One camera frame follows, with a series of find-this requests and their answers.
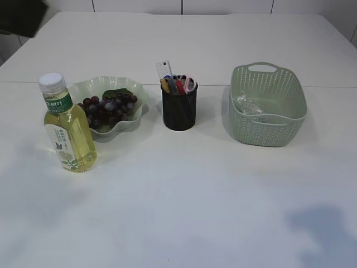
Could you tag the silver marker pen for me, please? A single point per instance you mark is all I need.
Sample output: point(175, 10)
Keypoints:
point(172, 81)

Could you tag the red marker pen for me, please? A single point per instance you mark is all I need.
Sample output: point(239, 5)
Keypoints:
point(180, 87)

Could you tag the pink purple scissors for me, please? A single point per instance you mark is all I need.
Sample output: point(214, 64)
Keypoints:
point(189, 84)

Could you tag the gold marker pen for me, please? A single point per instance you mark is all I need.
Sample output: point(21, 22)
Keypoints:
point(164, 85)

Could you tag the clear plastic ruler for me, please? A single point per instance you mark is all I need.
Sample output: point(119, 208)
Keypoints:
point(164, 70)

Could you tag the purple artificial grape bunch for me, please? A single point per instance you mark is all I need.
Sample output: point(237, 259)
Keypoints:
point(104, 113)

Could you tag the clear plastic sheet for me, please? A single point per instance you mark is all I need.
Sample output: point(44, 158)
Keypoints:
point(257, 109)

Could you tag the yellow tea plastic bottle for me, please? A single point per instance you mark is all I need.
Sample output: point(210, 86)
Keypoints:
point(66, 125)

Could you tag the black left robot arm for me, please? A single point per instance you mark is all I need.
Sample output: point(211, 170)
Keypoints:
point(22, 17)

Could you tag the black mesh pen holder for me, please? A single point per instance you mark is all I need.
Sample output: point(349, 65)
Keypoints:
point(179, 111)

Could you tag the green wavy plastic plate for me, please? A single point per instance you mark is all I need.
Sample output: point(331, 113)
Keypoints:
point(110, 86)

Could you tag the green plastic woven basket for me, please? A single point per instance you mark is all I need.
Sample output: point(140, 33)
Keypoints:
point(277, 84)

